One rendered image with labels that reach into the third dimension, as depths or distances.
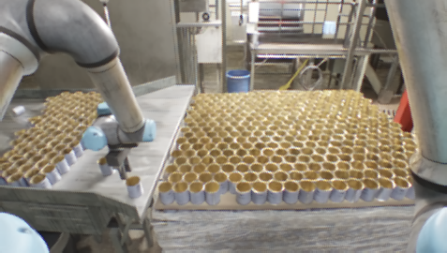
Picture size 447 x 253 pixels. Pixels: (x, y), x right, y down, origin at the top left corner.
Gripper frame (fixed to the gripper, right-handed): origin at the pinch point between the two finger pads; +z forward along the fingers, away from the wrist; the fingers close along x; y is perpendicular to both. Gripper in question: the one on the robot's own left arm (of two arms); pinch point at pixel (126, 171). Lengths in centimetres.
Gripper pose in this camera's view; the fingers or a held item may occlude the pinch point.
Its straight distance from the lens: 105.2
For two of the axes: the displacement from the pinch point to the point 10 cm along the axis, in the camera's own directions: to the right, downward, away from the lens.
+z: 0.1, 8.8, 4.7
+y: -10.0, -0.1, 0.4
